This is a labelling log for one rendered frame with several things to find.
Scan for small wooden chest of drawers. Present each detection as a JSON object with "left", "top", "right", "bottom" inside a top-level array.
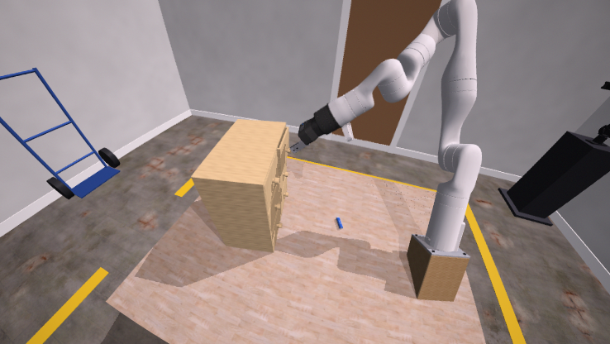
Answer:
[{"left": 191, "top": 119, "right": 286, "bottom": 253}]

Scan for light wooden drawer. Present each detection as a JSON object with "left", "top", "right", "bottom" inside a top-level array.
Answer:
[
  {"left": 280, "top": 177, "right": 288, "bottom": 215},
  {"left": 272, "top": 209, "right": 283, "bottom": 247},
  {"left": 278, "top": 127, "right": 291, "bottom": 175},
  {"left": 269, "top": 184, "right": 281, "bottom": 233},
  {"left": 264, "top": 152, "right": 279, "bottom": 211},
  {"left": 279, "top": 161, "right": 288, "bottom": 196}
]

